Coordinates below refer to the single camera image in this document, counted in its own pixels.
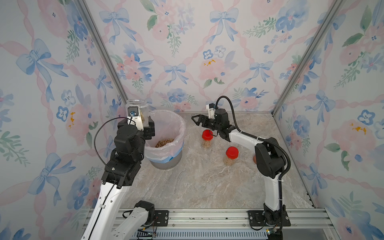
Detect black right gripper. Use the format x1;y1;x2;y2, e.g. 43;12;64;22
192;114;222;132

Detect clear jar with orange lid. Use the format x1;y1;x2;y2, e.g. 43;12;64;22
126;100;149;127

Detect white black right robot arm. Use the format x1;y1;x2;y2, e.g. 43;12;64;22
191;106;291;227

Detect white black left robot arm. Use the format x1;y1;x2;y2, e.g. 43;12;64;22
82;118;155;240

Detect clear jar with peanuts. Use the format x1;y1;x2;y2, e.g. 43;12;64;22
224;155;238;166
202;138;212;148

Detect dumped peanuts in bin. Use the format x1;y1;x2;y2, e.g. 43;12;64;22
155;139;174;148

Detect red jar lid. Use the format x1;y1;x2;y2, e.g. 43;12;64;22
202;130;214;141
226;147;239;160

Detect pink trash bag liner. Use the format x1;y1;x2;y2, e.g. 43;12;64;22
145;110;186;162

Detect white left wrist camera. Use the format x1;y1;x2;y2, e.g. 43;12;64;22
127;106;144;131

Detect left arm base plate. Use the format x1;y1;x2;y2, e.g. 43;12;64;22
143;210;170;227

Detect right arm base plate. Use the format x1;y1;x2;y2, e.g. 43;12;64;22
247;210;281;227

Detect aluminium corner post left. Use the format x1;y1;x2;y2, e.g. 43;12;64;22
74;0;128;110

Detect aluminium corner post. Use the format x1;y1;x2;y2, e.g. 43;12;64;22
271;0;345;117
74;0;128;110

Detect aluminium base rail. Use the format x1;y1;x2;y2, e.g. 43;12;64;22
133;209;340;240

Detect aluminium corner post right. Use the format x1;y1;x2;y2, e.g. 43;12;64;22
271;0;345;117

